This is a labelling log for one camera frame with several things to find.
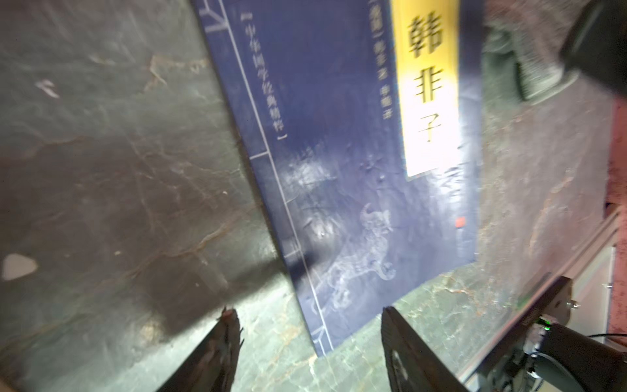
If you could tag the aluminium rail frame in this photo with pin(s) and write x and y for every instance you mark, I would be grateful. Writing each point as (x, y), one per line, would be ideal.
(591, 271)

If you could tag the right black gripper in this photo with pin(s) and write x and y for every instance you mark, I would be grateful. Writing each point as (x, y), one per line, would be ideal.
(596, 44)

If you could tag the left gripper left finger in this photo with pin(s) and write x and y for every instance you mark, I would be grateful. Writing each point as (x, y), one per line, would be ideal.
(213, 363)

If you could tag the grey fluffy cleaning cloth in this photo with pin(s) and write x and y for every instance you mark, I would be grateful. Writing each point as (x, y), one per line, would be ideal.
(533, 32)

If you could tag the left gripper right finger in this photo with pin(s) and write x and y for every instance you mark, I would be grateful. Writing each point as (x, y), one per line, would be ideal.
(411, 365)

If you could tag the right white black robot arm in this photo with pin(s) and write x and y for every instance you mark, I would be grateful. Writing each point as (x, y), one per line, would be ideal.
(573, 362)

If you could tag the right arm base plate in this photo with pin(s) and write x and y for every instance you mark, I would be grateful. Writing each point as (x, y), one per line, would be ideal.
(504, 363)

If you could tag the purple book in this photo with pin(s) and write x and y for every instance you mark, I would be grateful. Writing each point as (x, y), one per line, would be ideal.
(362, 123)

